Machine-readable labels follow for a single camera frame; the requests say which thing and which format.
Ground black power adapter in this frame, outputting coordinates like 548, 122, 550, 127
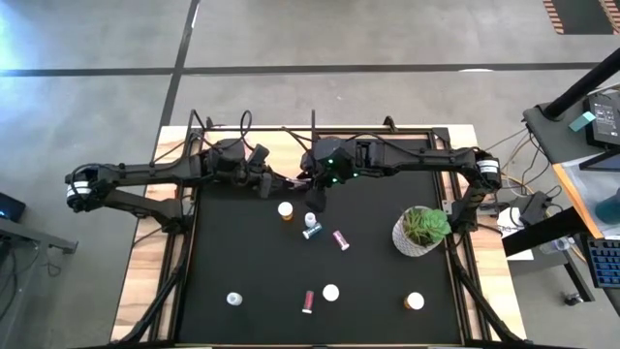
582, 91, 620, 149

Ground black monitor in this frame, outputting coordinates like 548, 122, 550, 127
0, 192, 28, 224

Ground white geometric pot green plant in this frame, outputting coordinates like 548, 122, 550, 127
390, 206, 454, 258

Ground light wooden shelf black posts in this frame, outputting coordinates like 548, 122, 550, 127
197, 109, 317, 184

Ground blue medicine bottle white cap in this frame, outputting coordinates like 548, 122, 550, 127
300, 222, 325, 240

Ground black backlit keyboard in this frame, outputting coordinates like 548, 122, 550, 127
584, 236, 620, 290

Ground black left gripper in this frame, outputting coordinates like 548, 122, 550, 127
205, 138, 296, 201

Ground pink medicine bottle white cap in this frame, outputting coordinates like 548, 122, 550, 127
331, 229, 351, 252

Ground black table mat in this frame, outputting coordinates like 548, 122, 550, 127
176, 131, 462, 346

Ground clear sheet orange edge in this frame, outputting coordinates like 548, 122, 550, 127
551, 153, 620, 239

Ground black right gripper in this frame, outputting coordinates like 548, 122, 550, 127
299, 137, 362, 214

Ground black power brick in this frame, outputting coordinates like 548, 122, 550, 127
518, 191, 551, 227

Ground white paper sheet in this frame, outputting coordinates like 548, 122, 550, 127
497, 206, 535, 262

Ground dark grey desk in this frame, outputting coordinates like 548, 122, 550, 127
501, 81, 620, 316

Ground black orange striped floor mat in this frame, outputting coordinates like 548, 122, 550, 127
541, 0, 620, 36

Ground clear plastic water bottle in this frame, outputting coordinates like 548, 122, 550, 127
538, 236, 574, 256

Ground black pole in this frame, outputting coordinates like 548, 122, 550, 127
541, 47, 620, 121

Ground dark teal cup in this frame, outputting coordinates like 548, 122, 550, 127
593, 186, 620, 225

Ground grey desk leg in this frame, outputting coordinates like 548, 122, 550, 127
0, 217, 79, 335

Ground teal small box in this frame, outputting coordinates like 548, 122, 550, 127
568, 111, 597, 133

